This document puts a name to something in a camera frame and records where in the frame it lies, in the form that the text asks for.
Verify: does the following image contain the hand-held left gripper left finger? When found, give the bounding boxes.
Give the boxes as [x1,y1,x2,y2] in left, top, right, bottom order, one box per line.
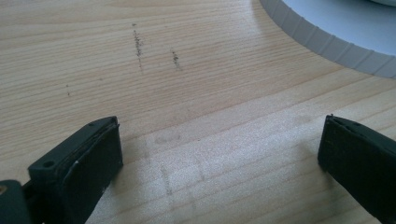
[21,116,124,224]

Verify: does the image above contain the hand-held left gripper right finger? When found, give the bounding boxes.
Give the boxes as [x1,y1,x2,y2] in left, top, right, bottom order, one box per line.
[317,114,396,224]

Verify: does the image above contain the white ribbed round plate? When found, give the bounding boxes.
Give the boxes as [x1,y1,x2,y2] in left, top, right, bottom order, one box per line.
[259,0,396,79]

